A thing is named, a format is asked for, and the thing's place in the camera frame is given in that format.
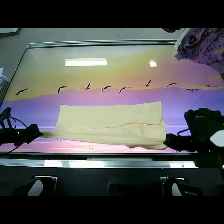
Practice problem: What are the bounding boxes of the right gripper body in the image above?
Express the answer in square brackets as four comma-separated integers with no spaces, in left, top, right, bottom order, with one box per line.
[162,132,188,153]

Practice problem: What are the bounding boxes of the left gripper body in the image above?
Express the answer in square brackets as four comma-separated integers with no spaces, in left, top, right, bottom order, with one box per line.
[18,123,45,146]

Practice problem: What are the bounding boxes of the cream pants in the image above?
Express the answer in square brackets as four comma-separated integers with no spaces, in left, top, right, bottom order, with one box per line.
[42,100,169,151]

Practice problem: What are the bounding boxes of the purple patterned garment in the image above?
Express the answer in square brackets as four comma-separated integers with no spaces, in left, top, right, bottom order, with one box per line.
[174,27,224,74]

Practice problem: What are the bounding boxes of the black cable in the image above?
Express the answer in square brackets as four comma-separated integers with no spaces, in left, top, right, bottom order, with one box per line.
[7,115,29,132]

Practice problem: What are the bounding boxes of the silver frame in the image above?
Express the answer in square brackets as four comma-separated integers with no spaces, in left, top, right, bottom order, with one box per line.
[0,156,224,197]

